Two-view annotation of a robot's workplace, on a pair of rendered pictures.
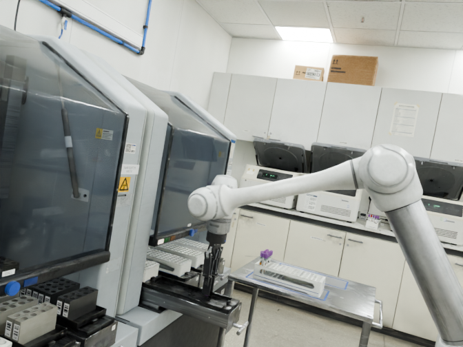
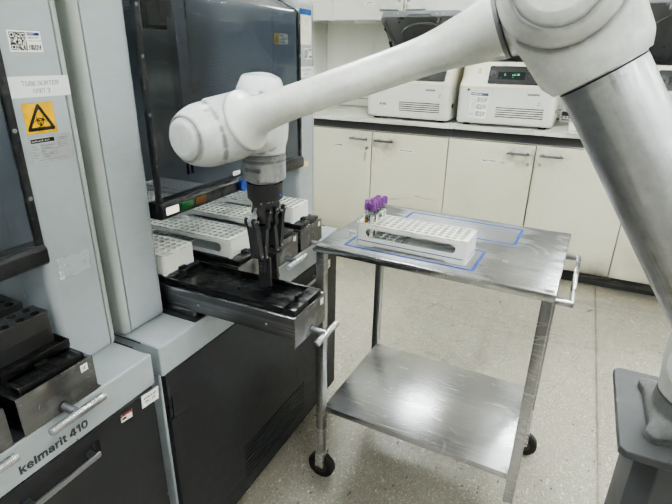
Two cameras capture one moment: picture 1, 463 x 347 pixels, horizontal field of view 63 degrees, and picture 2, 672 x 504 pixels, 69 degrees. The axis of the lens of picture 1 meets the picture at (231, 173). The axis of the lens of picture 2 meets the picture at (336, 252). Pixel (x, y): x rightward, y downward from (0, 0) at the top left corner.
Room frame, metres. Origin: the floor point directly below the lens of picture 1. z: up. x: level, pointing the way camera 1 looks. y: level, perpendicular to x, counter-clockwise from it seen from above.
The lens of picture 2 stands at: (0.40, -0.23, 1.30)
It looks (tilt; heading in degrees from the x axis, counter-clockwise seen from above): 22 degrees down; 5
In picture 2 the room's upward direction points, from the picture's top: 1 degrees clockwise
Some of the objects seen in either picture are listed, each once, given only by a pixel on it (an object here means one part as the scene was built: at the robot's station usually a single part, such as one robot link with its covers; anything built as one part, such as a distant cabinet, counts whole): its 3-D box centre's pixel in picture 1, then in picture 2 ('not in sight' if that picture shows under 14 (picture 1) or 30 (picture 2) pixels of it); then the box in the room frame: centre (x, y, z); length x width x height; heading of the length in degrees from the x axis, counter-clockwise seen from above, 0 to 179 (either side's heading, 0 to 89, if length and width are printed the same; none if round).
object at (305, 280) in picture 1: (289, 277); (415, 237); (1.62, -0.32, 0.85); 0.30 x 0.10 x 0.06; 68
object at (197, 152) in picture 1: (153, 153); (159, 56); (1.71, 0.36, 1.28); 0.61 x 0.51 x 0.63; 160
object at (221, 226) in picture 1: (218, 224); (264, 167); (1.39, 0.02, 1.07); 0.09 x 0.09 x 0.06
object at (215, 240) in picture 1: (215, 244); (265, 201); (1.39, 0.02, 1.00); 0.08 x 0.07 x 0.09; 160
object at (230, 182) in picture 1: (222, 195); (258, 114); (1.38, 0.02, 1.18); 0.13 x 0.11 x 0.16; 162
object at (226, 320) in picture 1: (156, 290); (192, 284); (1.41, 0.21, 0.78); 0.73 x 0.14 x 0.09; 70
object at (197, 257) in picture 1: (172, 253); (231, 220); (1.74, 0.21, 0.83); 0.30 x 0.10 x 0.06; 70
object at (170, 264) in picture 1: (155, 260); (196, 236); (1.60, 0.26, 0.83); 0.30 x 0.10 x 0.06; 70
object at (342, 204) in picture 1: (334, 180); (516, 64); (3.74, -1.01, 1.24); 0.62 x 0.56 x 0.69; 160
